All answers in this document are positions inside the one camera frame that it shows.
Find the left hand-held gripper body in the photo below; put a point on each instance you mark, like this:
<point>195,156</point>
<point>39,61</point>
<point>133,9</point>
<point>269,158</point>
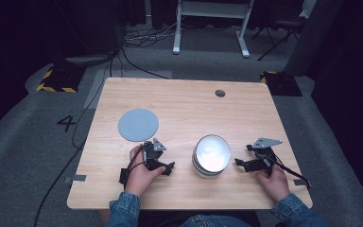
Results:
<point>152,152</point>

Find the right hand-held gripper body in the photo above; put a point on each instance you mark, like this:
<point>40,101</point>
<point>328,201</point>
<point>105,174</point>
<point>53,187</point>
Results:
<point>262,156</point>

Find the white striped cup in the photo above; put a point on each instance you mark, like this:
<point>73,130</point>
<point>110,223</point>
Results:
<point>212,156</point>

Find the person's left hand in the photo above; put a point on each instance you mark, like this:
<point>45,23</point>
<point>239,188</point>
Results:
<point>141,178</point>

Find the person's right hand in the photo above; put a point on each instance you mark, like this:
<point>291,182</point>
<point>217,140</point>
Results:
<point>275,184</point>

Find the grey round coaster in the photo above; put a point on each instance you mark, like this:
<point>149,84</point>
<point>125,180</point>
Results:
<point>138,125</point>

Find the grey tape strip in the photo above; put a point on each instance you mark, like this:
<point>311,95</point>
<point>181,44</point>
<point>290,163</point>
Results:
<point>301,182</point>
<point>75,178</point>

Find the person's lap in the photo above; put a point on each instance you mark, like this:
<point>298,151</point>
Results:
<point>216,221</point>

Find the grey table grommet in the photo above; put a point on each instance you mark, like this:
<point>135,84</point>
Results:
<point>220,93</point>

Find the yellow-black striped stand base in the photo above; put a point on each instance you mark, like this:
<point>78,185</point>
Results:
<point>280,83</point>
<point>61,80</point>

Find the black folding chair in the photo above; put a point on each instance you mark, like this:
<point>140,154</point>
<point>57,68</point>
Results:
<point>280,26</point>

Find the grey pillar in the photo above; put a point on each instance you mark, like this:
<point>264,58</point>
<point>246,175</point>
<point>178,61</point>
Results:
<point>315,34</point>

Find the white desk frame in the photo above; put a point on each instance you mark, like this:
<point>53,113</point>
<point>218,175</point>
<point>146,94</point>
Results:
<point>212,9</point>

